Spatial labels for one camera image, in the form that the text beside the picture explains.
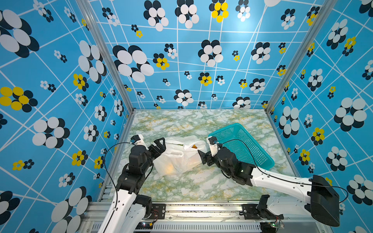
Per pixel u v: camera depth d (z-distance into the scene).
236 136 1.02
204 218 0.72
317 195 0.40
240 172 0.56
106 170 0.94
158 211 0.73
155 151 0.64
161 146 0.65
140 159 0.53
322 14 0.71
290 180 0.46
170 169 0.83
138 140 0.64
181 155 0.72
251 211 0.73
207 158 0.67
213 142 0.64
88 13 0.71
